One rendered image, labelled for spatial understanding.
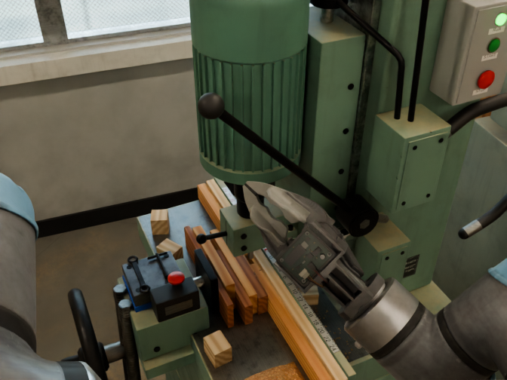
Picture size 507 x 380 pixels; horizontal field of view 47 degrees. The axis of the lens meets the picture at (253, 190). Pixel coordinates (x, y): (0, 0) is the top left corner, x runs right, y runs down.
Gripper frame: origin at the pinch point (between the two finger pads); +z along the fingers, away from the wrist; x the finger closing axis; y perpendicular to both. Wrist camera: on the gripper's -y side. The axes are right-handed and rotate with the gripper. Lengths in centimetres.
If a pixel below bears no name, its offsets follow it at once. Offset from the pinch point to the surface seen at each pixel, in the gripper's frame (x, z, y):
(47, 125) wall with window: 64, 95, -136
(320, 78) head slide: -17.0, 5.8, -15.4
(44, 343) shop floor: 118, 33, -116
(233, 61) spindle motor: -10.4, 14.9, -4.8
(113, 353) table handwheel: 48, 2, -29
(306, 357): 18.9, -23.6, -22.1
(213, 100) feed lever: -5.4, 11.1, 3.5
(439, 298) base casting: 0, -40, -57
